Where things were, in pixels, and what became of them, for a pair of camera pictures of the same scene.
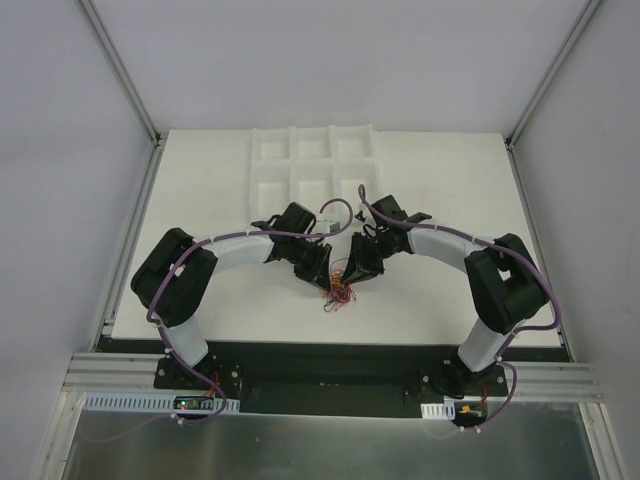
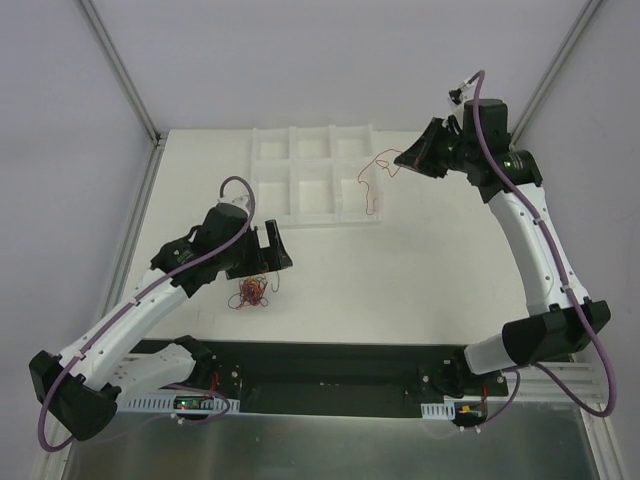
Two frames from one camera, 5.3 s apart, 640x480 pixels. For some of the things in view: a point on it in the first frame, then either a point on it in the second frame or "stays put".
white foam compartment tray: x=311 y=165 stays put
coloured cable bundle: x=338 y=292 -> x=251 y=292
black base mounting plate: x=333 y=377 stays put
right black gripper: x=364 y=257 -> x=442 y=148
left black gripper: x=314 y=262 -> x=257 y=255
